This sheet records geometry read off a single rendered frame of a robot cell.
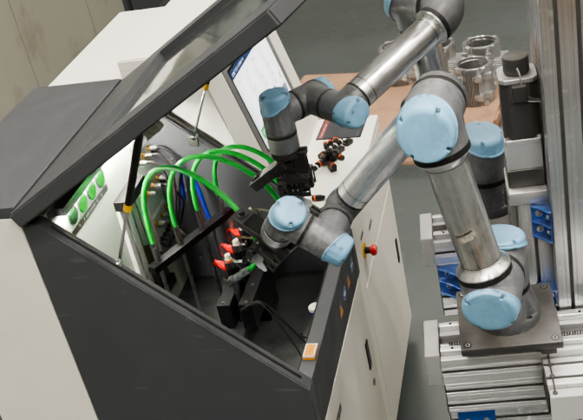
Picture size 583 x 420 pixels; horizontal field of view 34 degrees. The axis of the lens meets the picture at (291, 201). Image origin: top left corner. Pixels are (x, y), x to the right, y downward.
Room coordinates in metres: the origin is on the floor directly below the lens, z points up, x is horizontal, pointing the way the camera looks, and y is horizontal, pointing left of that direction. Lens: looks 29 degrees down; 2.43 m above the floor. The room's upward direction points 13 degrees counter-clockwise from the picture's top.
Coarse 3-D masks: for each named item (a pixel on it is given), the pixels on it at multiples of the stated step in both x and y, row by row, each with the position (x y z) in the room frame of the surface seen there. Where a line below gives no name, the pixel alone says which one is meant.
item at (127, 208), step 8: (136, 144) 1.83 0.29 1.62; (136, 152) 1.83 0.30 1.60; (136, 160) 1.83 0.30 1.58; (136, 168) 1.84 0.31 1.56; (128, 176) 1.85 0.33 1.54; (136, 176) 1.85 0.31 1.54; (128, 184) 1.85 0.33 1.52; (128, 192) 1.85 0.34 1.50; (128, 200) 1.85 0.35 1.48; (128, 208) 1.86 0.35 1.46; (120, 248) 1.88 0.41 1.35; (120, 256) 1.89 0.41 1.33; (120, 264) 1.88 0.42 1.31
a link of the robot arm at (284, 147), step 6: (294, 138) 2.04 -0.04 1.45; (270, 144) 2.05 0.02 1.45; (276, 144) 2.03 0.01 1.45; (282, 144) 2.03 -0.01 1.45; (288, 144) 2.03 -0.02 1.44; (294, 144) 2.04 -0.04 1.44; (270, 150) 2.05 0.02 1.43; (276, 150) 2.03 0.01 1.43; (282, 150) 2.03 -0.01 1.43; (288, 150) 2.03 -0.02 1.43; (294, 150) 2.03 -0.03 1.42
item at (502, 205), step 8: (488, 184) 2.16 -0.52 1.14; (496, 184) 2.16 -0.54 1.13; (504, 184) 2.17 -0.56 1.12; (480, 192) 2.17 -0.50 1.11; (488, 192) 2.16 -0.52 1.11; (496, 192) 2.16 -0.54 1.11; (504, 192) 2.17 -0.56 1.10; (488, 200) 2.15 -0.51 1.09; (496, 200) 2.15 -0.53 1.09; (504, 200) 2.17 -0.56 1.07; (488, 208) 2.15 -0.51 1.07; (496, 208) 2.14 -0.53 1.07; (504, 208) 2.15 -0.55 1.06; (488, 216) 2.14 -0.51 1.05; (496, 216) 2.14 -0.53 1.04
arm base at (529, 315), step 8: (528, 288) 1.70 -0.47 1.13; (528, 296) 1.69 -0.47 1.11; (528, 304) 1.69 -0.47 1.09; (536, 304) 1.70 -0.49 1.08; (520, 312) 1.67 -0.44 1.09; (528, 312) 1.69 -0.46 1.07; (536, 312) 1.69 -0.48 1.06; (520, 320) 1.66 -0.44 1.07; (528, 320) 1.67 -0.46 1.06; (536, 320) 1.68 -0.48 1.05; (480, 328) 1.71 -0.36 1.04; (504, 328) 1.66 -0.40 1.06; (512, 328) 1.66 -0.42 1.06; (520, 328) 1.66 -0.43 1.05; (528, 328) 1.66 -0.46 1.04
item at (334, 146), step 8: (336, 136) 2.90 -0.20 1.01; (328, 144) 2.84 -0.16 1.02; (336, 144) 2.85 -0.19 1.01; (344, 144) 2.87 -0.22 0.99; (320, 152) 2.83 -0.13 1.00; (328, 152) 2.76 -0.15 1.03; (336, 152) 2.79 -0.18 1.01; (320, 160) 2.75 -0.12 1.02; (328, 160) 2.77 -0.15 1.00; (336, 160) 2.75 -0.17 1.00; (328, 168) 2.74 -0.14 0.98; (336, 168) 2.69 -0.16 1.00
